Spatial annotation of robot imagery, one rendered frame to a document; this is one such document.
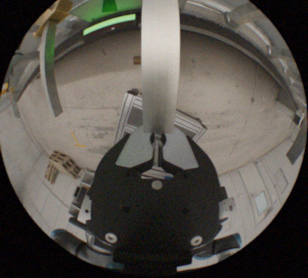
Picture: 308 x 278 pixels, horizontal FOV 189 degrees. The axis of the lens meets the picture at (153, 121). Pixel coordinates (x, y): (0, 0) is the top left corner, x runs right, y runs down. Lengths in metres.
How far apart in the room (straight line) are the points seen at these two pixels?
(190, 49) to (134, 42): 0.54
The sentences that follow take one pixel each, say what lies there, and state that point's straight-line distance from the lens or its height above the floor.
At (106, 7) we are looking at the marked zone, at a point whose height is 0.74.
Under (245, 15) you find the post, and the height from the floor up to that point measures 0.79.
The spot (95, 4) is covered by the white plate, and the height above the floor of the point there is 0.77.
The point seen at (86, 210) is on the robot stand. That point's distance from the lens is 0.25.
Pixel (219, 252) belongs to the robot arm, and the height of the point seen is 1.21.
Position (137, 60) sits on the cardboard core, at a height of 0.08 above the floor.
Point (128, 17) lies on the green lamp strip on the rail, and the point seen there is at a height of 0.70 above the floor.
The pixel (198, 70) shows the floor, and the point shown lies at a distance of 1.02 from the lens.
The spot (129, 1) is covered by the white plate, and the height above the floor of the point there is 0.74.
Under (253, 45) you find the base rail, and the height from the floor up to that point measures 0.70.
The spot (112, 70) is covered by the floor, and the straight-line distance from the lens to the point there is 1.05.
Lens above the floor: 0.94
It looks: 59 degrees down
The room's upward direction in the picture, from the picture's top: 174 degrees counter-clockwise
